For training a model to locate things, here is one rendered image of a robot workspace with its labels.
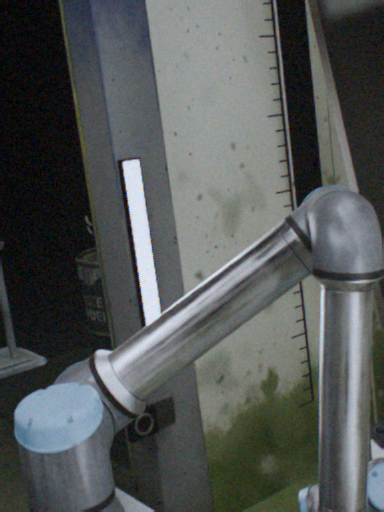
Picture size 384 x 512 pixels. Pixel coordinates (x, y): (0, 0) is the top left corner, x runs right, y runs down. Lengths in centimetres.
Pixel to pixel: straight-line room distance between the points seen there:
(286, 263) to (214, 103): 104
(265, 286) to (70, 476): 47
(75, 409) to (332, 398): 43
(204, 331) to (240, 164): 107
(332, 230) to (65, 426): 54
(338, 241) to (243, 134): 119
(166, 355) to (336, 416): 33
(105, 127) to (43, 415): 104
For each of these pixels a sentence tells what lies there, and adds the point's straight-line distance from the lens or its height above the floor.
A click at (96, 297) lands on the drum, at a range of 286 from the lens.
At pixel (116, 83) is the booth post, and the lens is 208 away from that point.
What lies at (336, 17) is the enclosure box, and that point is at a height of 155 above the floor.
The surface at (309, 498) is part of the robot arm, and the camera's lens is 151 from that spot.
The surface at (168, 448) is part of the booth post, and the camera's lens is 228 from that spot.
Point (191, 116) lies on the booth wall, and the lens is 222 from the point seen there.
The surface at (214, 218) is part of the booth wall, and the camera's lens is 226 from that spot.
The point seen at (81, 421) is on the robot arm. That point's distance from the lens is 123.
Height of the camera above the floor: 133
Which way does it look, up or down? 10 degrees down
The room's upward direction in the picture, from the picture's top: 8 degrees counter-clockwise
